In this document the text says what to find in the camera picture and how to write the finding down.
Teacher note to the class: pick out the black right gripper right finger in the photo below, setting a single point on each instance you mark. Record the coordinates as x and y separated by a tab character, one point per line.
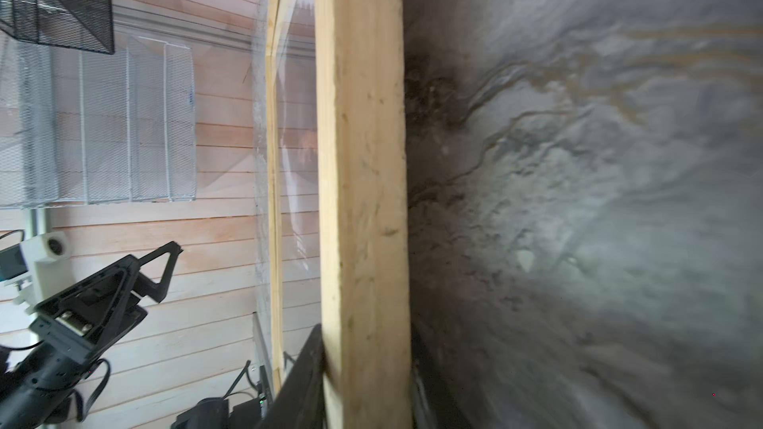
433	404

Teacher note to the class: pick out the light wooden picture frame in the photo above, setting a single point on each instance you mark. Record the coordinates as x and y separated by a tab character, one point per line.
362	180

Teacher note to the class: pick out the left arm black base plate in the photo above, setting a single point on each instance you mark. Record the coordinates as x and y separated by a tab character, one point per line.
243	405

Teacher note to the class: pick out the aluminium wall rail frame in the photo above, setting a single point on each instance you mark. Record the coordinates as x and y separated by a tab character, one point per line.
231	183

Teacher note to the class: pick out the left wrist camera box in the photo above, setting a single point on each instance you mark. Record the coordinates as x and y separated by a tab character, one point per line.
38	268

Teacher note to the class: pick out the black wire mesh basket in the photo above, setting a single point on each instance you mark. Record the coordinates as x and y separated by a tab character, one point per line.
83	25

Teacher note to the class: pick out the white wire mesh shelf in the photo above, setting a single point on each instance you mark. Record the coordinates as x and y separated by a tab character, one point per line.
81	128

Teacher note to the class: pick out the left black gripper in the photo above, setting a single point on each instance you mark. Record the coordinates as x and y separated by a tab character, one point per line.
65	333

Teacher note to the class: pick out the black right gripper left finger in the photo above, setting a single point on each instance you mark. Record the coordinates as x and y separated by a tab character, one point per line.
300	404

